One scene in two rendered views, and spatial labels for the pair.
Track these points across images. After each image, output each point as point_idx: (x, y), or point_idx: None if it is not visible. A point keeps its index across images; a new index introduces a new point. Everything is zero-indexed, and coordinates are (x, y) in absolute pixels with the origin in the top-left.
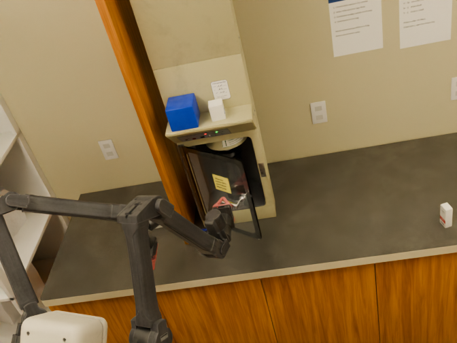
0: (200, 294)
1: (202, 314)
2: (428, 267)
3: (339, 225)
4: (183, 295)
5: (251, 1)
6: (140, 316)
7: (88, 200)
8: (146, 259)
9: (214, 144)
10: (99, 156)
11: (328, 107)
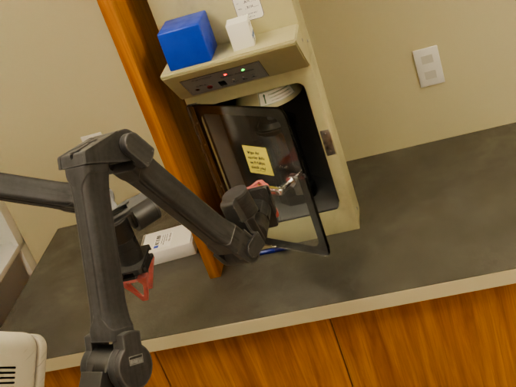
0: (233, 356)
1: None
2: None
3: (464, 230)
4: (205, 358)
5: None
6: (96, 324)
7: (67, 235)
8: (105, 228)
9: (247, 104)
10: None
11: (444, 57)
